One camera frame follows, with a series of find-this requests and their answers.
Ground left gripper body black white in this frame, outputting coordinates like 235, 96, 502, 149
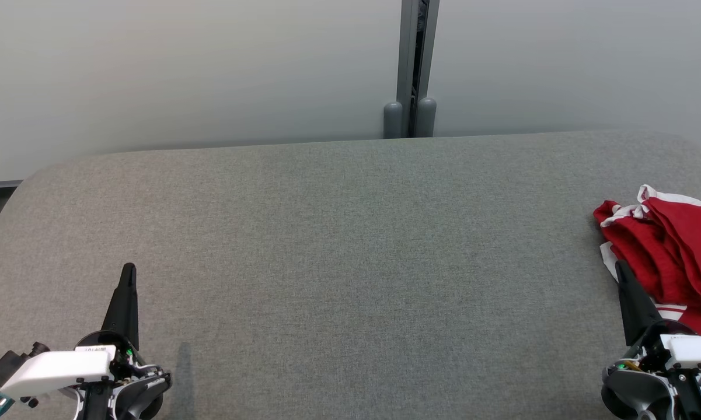
58, 330, 173, 420

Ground grey rounded cap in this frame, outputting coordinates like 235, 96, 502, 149
416, 97, 438, 138
383, 101, 404, 139

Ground grey fabric sofa cushion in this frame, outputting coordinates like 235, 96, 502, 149
0, 129, 701, 420

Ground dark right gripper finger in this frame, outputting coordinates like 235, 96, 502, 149
615, 260, 664, 346

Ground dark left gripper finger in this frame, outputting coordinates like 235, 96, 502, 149
100, 262, 140, 351

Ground red and white shorts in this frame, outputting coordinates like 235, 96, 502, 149
594, 184, 701, 336

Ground grey partition post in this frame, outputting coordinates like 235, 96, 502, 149
396, 0, 441, 139

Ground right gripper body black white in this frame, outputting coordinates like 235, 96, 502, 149
600, 320, 701, 420

